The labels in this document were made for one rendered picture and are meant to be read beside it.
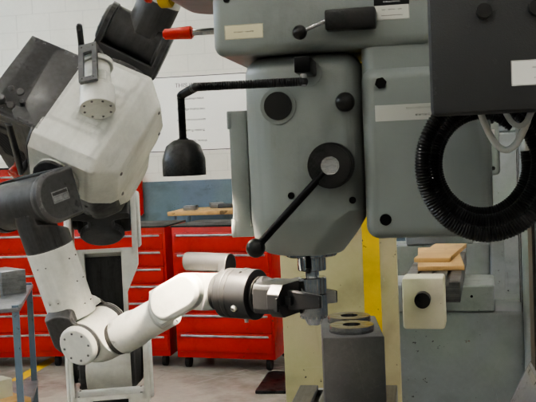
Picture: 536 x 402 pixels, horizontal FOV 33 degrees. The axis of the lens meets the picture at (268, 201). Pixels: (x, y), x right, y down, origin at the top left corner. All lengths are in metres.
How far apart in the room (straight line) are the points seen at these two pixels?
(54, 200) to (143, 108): 0.27
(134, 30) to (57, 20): 9.56
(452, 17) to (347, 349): 0.84
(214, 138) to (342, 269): 7.61
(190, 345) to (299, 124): 5.03
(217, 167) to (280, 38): 9.38
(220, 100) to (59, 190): 9.08
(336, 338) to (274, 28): 0.67
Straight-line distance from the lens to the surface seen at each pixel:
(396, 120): 1.36
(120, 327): 1.71
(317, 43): 1.38
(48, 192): 1.69
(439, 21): 1.12
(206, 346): 6.32
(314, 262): 1.48
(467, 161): 1.37
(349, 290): 3.25
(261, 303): 1.52
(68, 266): 1.73
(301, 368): 3.33
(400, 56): 1.38
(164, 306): 1.61
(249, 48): 1.40
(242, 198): 1.49
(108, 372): 2.13
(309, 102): 1.40
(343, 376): 1.79
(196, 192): 10.81
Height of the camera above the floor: 1.48
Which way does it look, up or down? 3 degrees down
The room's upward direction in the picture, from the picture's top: 2 degrees counter-clockwise
